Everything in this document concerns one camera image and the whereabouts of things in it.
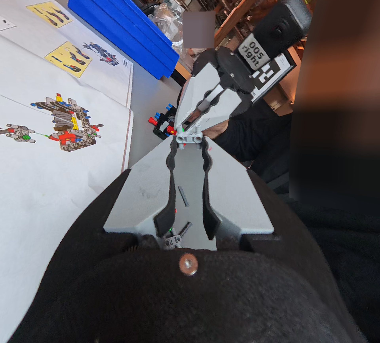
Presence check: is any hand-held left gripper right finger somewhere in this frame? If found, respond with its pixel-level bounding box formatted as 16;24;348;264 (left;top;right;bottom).
202;138;275;241

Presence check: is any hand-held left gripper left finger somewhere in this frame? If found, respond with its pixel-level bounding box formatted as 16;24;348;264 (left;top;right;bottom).
103;138;177;238

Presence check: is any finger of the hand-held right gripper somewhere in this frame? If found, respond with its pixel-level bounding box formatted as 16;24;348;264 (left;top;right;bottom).
185;88;241;131
175;62;221;134

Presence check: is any light grey lego connector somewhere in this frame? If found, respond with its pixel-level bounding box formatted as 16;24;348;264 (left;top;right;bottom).
176;127;203;150

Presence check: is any person's right forearm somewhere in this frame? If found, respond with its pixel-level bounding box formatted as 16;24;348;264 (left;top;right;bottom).
214;103;293;171

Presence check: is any grey lego connector green pin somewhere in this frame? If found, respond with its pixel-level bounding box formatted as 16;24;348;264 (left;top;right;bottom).
164;228;182;249

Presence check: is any black red lego assembly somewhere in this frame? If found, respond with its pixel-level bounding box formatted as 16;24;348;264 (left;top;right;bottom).
148;103;180;139

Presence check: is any person's right hand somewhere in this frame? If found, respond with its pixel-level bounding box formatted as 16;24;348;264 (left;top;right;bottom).
202;120;230;142

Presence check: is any crumpled clear plastic bag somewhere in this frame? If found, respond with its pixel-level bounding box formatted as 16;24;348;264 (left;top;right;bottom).
148;2;186;49

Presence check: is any thick open instruction booklet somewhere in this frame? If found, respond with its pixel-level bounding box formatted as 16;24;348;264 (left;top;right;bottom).
0;36;135;342

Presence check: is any blue plastic bin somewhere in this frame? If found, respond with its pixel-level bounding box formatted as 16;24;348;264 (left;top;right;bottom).
68;0;180;80

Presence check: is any person's black clothing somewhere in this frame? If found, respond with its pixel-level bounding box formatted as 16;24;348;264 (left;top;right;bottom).
246;156;380;343

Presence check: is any flat instruction booklet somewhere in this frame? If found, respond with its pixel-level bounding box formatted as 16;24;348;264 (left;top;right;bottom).
0;0;134;109

